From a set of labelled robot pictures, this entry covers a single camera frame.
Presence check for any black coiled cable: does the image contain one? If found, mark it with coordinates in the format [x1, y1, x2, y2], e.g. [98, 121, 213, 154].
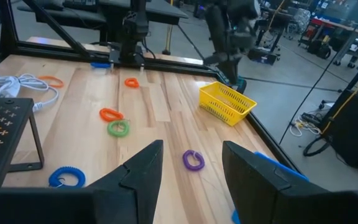
[303, 136, 332, 157]

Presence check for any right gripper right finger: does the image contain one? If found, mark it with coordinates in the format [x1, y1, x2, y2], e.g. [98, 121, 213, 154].
[222, 141, 358, 224]

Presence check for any white power cord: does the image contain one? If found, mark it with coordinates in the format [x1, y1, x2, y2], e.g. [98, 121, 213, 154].
[0, 73, 60, 113]

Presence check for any black cabinet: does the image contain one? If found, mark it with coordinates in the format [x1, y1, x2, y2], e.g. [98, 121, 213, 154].
[321, 90, 358, 169]

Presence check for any green coil wristband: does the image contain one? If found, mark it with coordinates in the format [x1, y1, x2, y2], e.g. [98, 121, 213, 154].
[106, 119, 131, 138]

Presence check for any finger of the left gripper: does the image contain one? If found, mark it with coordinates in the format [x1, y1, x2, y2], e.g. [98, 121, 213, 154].
[221, 61, 232, 83]
[230, 60, 241, 84]

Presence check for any black perforated metal riser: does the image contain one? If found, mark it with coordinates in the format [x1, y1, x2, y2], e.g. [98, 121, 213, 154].
[0, 98, 45, 187]

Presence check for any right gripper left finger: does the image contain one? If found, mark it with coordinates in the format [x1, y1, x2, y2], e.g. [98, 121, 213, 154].
[0, 139, 164, 224]

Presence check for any purple coil wristband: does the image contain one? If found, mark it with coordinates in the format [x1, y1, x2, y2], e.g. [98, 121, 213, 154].
[182, 149, 206, 172]

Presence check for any black desk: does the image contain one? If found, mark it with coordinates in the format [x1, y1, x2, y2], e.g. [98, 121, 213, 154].
[17, 0, 190, 26]

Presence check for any white cable bundle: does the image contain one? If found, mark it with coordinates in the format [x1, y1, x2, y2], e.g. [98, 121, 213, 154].
[289, 114, 323, 138]

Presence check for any yellow plastic basket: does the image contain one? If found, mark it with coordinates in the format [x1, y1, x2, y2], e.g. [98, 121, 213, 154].
[198, 81, 258, 127]

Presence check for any thin orange rubber band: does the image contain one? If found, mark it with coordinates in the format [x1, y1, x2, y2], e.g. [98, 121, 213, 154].
[38, 75, 65, 89]

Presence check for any orange coil wristband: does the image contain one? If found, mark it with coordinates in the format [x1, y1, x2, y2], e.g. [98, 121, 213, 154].
[99, 108, 125, 123]
[124, 77, 140, 89]

